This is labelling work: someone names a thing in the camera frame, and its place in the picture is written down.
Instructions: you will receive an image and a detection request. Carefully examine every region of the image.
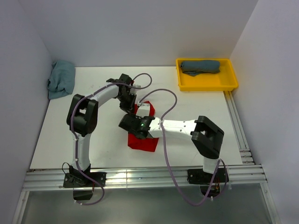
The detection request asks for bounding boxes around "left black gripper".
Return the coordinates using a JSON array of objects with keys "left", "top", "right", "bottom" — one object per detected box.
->
[{"left": 117, "top": 92, "right": 136, "bottom": 114}]

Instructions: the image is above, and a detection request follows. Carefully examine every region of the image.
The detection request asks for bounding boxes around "red t shirt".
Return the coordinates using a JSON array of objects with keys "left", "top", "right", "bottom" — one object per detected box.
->
[{"left": 128, "top": 101, "right": 159, "bottom": 152}]

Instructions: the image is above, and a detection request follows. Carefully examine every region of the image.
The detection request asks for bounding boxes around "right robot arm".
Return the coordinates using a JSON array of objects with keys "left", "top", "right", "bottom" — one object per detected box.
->
[{"left": 119, "top": 114, "right": 224, "bottom": 182}]

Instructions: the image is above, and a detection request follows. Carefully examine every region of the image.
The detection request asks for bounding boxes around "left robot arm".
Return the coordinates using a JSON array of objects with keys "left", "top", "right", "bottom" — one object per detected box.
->
[{"left": 66, "top": 74, "right": 142, "bottom": 186}]

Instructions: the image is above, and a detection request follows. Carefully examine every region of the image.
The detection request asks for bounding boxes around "light blue t shirt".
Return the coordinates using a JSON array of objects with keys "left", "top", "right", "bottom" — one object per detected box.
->
[{"left": 47, "top": 60, "right": 75, "bottom": 100}]

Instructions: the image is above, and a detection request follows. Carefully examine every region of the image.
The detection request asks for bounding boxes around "rolled dark grey t shirt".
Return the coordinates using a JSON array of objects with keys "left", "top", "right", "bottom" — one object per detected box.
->
[{"left": 179, "top": 60, "right": 220, "bottom": 77}]

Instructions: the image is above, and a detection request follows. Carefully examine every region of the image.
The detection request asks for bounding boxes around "yellow plastic tray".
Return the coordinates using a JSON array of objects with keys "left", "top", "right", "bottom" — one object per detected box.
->
[{"left": 176, "top": 58, "right": 239, "bottom": 91}]

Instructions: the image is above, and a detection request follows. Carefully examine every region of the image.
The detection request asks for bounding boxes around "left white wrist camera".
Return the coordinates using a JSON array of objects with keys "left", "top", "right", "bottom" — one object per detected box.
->
[{"left": 129, "top": 80, "right": 142, "bottom": 95}]

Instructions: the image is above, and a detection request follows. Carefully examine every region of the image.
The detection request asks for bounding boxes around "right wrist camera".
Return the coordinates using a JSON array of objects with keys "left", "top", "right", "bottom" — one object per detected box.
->
[{"left": 135, "top": 102, "right": 150, "bottom": 117}]

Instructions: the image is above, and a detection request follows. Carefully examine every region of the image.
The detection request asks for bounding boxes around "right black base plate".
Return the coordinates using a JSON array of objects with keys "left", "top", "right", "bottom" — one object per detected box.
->
[{"left": 187, "top": 168, "right": 229, "bottom": 185}]

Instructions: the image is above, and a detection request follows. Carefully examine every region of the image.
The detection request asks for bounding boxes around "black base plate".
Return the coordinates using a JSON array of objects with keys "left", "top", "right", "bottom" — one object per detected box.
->
[
  {"left": 187, "top": 168, "right": 229, "bottom": 185},
  {"left": 63, "top": 172, "right": 107, "bottom": 188}
]

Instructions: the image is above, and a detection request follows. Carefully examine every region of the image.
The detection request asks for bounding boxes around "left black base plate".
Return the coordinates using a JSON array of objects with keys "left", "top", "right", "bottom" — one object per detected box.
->
[{"left": 63, "top": 172, "right": 107, "bottom": 188}]

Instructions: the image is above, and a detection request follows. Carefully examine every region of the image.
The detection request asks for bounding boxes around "aluminium side rail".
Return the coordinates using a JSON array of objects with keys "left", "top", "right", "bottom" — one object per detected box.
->
[{"left": 223, "top": 91, "right": 255, "bottom": 165}]

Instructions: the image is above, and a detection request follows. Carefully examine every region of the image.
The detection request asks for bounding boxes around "aluminium front rail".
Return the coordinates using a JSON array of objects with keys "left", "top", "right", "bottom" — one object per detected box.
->
[{"left": 21, "top": 165, "right": 267, "bottom": 191}]

